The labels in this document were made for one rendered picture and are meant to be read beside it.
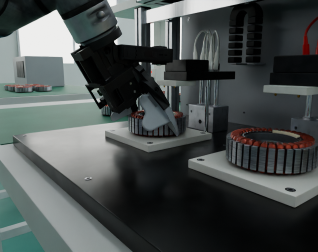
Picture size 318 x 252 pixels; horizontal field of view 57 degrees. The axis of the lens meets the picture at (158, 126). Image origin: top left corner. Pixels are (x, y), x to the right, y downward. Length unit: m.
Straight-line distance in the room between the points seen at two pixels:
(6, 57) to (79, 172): 4.65
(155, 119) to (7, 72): 4.58
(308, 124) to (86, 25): 0.37
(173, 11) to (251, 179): 0.44
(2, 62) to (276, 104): 4.59
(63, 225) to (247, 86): 0.53
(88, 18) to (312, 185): 0.36
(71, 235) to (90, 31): 0.29
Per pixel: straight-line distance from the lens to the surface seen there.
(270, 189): 0.33
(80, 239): 0.30
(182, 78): 0.57
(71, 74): 5.28
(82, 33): 0.46
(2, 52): 5.01
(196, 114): 0.65
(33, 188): 0.43
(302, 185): 0.35
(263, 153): 0.35
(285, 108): 0.68
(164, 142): 0.49
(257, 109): 0.71
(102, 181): 0.36
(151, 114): 0.49
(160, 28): 1.66
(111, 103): 0.48
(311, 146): 0.38
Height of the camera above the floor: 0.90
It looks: 11 degrees down
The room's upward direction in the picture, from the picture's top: straight up
